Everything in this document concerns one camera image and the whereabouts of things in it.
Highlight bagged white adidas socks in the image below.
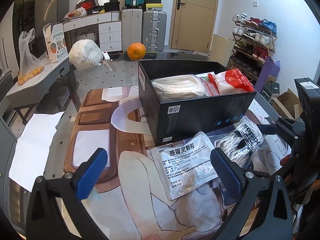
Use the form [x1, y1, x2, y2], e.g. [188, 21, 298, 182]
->
[214, 116, 266, 168]

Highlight green medicine pouch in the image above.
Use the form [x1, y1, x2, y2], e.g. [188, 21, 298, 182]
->
[151, 132, 217, 200]

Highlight red balloon glue bag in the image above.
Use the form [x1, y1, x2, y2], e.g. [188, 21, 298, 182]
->
[208, 68, 255, 95]

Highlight anime print desk mat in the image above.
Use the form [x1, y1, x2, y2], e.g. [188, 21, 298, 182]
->
[65, 87, 234, 239]

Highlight white paper sheet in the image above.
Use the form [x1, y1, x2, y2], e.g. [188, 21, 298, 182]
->
[9, 112, 64, 192]

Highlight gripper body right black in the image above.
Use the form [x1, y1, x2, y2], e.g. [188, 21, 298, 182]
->
[258, 77, 319, 203]

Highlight black cardboard box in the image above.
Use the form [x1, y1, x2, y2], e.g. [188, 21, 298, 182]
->
[138, 59, 256, 146]

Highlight white wrapped bundle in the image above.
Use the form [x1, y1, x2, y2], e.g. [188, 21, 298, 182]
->
[69, 39, 103, 70]

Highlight plastic bag of oranges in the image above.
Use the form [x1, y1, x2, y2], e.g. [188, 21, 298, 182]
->
[17, 28, 44, 85]

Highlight printed cardboard fruit box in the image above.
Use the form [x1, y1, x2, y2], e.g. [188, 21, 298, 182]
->
[43, 23, 68, 63]

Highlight shoe rack with shoes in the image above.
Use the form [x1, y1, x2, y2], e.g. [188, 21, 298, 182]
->
[227, 13, 277, 84]

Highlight orange fruit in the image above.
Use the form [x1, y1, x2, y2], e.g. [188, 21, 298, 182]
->
[127, 43, 146, 61]

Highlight woven laundry basket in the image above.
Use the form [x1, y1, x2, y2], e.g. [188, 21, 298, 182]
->
[78, 30, 98, 42]

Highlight white drawer desk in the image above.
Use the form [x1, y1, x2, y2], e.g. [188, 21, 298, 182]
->
[63, 11, 122, 53]

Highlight white suitcase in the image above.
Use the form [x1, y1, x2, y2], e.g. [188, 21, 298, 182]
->
[121, 9, 143, 52]

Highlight silver suitcase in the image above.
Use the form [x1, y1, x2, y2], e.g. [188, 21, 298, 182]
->
[142, 10, 167, 52]

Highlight wooden door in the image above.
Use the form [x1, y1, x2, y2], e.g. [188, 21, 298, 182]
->
[169, 0, 218, 53]

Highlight grey refrigerator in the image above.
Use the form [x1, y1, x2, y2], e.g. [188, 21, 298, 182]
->
[34, 0, 69, 40]

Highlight red nike shoebox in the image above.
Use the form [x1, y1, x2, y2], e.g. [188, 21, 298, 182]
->
[75, 0, 98, 12]

